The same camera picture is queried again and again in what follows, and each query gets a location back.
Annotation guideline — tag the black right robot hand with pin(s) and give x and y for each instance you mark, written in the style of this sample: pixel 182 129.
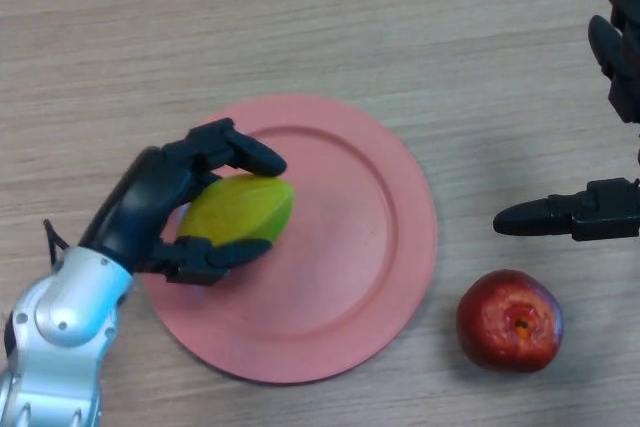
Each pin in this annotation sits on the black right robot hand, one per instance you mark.
pixel 605 217

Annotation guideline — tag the pink round plate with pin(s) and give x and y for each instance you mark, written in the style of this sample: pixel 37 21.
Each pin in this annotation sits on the pink round plate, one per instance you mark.
pixel 340 247

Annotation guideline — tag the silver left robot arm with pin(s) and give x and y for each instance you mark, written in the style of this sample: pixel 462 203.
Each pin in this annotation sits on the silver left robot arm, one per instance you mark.
pixel 65 307

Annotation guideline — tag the yellow green starfruit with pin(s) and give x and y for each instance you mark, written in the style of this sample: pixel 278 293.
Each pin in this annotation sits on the yellow green starfruit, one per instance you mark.
pixel 240 207

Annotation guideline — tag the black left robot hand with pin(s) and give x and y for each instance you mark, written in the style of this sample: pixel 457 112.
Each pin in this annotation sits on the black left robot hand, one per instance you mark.
pixel 140 202

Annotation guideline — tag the red apple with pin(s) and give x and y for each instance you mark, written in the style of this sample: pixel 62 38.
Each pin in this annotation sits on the red apple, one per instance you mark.
pixel 500 327

